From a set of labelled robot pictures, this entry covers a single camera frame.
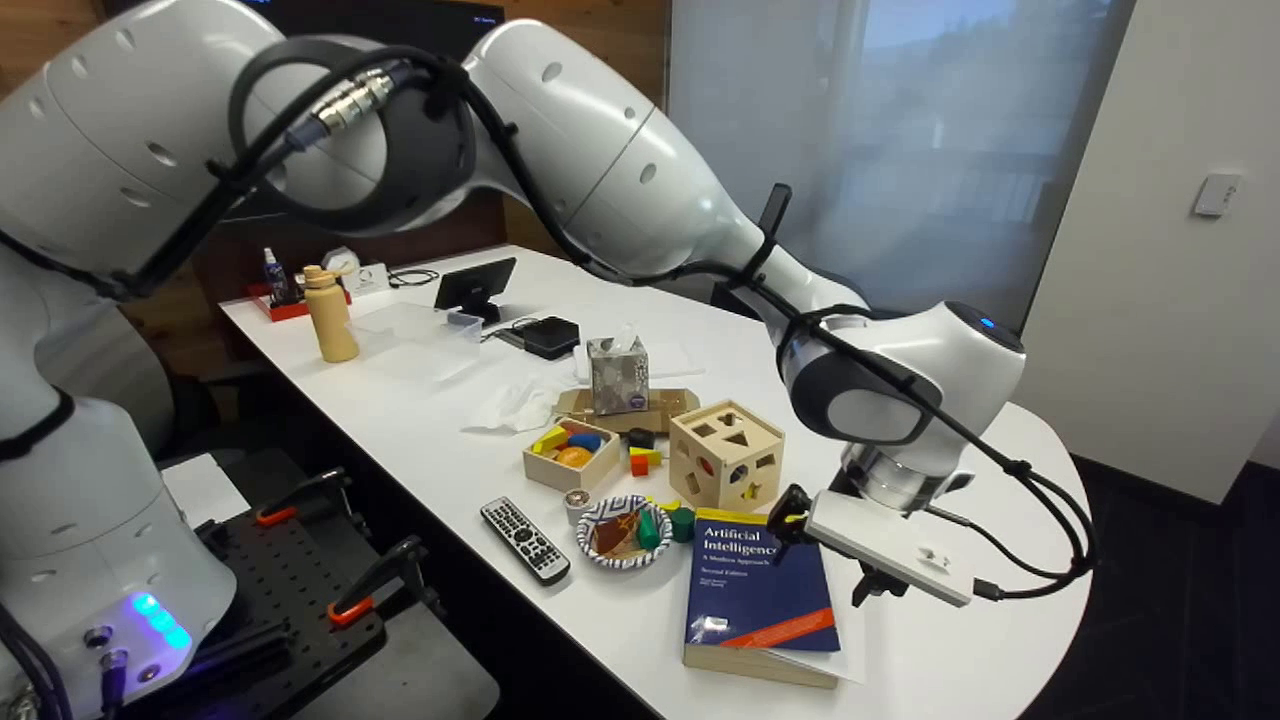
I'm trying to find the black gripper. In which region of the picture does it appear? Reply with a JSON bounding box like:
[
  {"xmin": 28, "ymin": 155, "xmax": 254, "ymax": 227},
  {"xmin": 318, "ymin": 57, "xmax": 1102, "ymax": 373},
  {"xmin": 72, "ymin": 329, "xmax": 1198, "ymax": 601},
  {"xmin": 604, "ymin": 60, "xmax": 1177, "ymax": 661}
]
[{"xmin": 769, "ymin": 443, "xmax": 970, "ymax": 613}]

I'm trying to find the blue textbook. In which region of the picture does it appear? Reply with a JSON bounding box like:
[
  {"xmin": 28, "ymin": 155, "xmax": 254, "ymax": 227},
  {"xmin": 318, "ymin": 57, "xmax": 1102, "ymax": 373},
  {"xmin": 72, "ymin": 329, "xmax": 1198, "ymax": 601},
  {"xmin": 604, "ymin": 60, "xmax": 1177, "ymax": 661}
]
[{"xmin": 681, "ymin": 503, "xmax": 857, "ymax": 694}]

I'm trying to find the wooden shape sorter cube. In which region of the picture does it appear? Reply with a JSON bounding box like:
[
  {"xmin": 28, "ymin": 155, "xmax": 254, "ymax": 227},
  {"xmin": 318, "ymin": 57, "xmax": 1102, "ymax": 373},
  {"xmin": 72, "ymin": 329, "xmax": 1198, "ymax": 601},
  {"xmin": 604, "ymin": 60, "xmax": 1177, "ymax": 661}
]
[{"xmin": 664, "ymin": 397, "xmax": 790, "ymax": 517}]

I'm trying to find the patterned bowl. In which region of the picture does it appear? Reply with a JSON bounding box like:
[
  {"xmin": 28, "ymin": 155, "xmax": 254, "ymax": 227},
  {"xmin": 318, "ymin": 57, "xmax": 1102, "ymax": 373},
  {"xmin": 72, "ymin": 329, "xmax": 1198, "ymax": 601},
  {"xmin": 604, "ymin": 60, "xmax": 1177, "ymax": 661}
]
[{"xmin": 572, "ymin": 491, "xmax": 677, "ymax": 577}]

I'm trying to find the flat wooden board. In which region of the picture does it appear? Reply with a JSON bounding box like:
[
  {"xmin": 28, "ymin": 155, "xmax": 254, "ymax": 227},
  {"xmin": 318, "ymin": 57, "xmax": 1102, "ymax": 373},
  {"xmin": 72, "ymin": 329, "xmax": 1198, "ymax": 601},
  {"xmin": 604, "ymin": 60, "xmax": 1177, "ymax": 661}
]
[{"xmin": 552, "ymin": 382, "xmax": 704, "ymax": 440}]

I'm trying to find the brown toy piece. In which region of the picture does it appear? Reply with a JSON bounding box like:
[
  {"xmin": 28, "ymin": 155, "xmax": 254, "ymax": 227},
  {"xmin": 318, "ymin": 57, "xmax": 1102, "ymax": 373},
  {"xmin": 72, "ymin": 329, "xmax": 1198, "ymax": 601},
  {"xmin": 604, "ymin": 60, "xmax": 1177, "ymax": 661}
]
[{"xmin": 588, "ymin": 503, "xmax": 640, "ymax": 560}]

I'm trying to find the small wooden block tray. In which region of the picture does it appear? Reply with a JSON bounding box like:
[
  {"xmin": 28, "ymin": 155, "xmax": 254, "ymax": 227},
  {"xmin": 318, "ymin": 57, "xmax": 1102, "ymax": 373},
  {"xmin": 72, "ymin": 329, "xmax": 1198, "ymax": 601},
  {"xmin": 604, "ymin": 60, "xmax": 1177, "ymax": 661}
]
[{"xmin": 520, "ymin": 415, "xmax": 632, "ymax": 495}]

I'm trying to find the black remote control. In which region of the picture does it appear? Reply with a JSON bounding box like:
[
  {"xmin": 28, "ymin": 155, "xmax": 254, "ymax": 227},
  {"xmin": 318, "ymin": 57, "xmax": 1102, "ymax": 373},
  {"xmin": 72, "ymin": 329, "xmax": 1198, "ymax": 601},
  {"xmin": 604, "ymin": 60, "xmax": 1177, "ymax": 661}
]
[{"xmin": 475, "ymin": 491, "xmax": 576, "ymax": 587}]

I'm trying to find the black office chair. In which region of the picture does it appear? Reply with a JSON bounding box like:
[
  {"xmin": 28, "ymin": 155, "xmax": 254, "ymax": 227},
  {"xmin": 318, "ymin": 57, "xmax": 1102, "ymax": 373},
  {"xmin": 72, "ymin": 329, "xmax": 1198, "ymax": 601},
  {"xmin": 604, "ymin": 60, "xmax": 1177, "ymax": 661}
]
[{"xmin": 753, "ymin": 178, "xmax": 800, "ymax": 254}]

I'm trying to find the clear plastic bag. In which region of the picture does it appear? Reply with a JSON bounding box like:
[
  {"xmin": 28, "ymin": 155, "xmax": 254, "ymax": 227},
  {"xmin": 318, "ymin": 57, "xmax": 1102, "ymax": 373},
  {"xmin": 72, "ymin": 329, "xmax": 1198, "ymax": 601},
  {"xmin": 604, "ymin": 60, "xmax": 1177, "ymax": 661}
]
[{"xmin": 456, "ymin": 373, "xmax": 576, "ymax": 440}]

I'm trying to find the small black box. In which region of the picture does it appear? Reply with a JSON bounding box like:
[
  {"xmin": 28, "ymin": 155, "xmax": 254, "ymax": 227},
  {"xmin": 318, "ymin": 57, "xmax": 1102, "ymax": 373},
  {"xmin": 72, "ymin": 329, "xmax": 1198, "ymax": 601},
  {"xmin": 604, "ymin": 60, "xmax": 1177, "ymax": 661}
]
[{"xmin": 511, "ymin": 310, "xmax": 583, "ymax": 360}]

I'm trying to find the white window blind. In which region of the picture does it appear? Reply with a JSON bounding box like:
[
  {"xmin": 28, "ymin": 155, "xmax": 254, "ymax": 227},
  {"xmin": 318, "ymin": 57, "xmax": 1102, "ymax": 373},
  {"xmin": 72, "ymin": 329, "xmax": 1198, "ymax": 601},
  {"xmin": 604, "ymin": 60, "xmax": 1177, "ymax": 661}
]
[{"xmin": 664, "ymin": 0, "xmax": 1139, "ymax": 337}]

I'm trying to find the black tablet on stand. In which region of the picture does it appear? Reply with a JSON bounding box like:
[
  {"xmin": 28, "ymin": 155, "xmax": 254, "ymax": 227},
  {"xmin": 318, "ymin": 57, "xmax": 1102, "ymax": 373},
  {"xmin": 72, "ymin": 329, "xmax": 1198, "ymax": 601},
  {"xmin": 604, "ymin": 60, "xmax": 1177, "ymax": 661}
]
[{"xmin": 432, "ymin": 250, "xmax": 520, "ymax": 329}]

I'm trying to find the tan bottle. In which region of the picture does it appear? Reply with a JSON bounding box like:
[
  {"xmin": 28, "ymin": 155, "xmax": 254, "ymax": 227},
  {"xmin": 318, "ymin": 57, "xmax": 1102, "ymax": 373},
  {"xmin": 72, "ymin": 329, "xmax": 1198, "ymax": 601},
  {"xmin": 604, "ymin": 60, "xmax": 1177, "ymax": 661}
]
[{"xmin": 295, "ymin": 258, "xmax": 366, "ymax": 369}]

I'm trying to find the black red background equipment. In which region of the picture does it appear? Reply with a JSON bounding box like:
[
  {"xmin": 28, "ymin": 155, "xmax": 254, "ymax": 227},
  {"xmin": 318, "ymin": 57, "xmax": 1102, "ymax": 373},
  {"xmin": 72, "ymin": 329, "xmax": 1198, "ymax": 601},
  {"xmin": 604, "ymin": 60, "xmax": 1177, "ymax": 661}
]
[{"xmin": 124, "ymin": 454, "xmax": 445, "ymax": 720}]

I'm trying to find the small white object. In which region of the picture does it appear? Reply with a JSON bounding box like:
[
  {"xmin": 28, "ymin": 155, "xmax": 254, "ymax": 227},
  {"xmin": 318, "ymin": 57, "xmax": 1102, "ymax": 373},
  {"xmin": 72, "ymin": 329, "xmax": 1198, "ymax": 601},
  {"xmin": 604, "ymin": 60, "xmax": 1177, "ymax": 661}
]
[{"xmin": 318, "ymin": 241, "xmax": 394, "ymax": 301}]

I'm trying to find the red tray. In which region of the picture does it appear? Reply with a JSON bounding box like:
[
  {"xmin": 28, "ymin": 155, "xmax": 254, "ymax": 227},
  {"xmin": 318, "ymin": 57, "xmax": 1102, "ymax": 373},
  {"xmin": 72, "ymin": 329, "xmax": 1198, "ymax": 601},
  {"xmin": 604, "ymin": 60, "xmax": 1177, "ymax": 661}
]
[{"xmin": 254, "ymin": 278, "xmax": 352, "ymax": 322}]

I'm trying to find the white paper sheet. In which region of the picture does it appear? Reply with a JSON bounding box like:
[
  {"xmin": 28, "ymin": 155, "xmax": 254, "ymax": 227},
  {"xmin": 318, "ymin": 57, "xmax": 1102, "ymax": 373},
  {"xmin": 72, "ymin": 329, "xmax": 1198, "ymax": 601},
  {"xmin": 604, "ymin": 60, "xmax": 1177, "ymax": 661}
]
[{"xmin": 155, "ymin": 450, "xmax": 257, "ymax": 531}]

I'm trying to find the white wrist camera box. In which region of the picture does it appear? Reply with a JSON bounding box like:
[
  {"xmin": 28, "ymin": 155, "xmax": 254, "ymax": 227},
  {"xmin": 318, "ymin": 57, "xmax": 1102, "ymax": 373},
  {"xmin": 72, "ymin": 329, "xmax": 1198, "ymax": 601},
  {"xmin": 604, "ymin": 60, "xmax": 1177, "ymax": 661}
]
[{"xmin": 800, "ymin": 489, "xmax": 981, "ymax": 613}]

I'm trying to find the orange-handled black clamp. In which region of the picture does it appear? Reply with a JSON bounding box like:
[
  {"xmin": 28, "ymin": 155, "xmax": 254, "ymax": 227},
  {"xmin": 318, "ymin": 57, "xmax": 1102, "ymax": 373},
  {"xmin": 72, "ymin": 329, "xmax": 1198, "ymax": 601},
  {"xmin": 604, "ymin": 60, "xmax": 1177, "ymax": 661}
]
[
  {"xmin": 196, "ymin": 462, "xmax": 358, "ymax": 543},
  {"xmin": 324, "ymin": 531, "xmax": 432, "ymax": 630}
]

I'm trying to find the white light switch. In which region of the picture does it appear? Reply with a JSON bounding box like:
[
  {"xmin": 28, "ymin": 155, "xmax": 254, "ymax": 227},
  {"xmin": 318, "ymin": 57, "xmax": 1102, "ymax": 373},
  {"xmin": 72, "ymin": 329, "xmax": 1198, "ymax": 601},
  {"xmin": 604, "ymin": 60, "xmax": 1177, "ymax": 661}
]
[{"xmin": 1188, "ymin": 172, "xmax": 1244, "ymax": 222}]

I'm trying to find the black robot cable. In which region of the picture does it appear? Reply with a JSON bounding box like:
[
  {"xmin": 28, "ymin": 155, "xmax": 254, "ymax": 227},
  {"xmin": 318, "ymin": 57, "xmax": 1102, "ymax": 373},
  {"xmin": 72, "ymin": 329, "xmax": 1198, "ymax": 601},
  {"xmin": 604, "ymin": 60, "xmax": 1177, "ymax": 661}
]
[{"xmin": 115, "ymin": 35, "xmax": 1102, "ymax": 606}]

